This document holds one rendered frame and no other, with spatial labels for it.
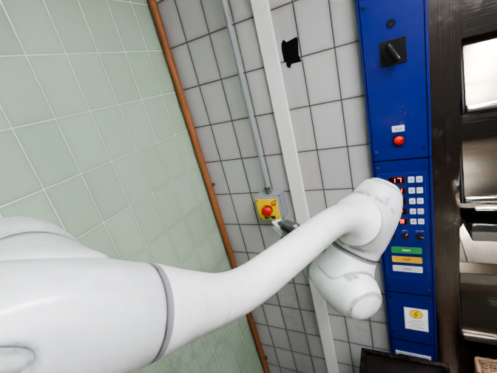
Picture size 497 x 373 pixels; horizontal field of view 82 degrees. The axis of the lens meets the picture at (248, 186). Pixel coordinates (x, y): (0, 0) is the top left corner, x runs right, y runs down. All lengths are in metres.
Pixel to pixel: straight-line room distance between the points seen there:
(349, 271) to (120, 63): 0.88
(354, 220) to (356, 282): 0.14
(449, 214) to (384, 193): 0.48
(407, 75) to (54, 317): 0.88
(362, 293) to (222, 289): 0.33
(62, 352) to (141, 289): 0.07
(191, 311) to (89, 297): 0.11
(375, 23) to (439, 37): 0.16
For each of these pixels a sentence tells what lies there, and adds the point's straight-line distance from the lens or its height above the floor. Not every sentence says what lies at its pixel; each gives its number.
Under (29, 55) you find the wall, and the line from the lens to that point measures 0.91.
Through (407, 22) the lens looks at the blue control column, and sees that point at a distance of 0.92.
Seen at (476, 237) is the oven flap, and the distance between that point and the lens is 0.96.
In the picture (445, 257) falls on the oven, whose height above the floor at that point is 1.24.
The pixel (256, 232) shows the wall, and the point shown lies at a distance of 1.27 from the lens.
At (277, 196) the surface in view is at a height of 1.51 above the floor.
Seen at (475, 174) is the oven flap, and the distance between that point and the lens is 1.03.
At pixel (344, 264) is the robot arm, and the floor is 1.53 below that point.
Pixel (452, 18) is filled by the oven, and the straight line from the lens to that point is 0.95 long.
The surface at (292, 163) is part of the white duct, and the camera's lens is 1.04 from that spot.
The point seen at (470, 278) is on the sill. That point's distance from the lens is 1.22.
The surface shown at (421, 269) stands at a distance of 1.16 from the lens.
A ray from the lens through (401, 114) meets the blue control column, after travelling 0.93.
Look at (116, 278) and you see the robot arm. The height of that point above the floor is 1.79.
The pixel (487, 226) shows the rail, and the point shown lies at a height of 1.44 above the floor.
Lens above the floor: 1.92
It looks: 19 degrees down
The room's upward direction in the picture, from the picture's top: 15 degrees counter-clockwise
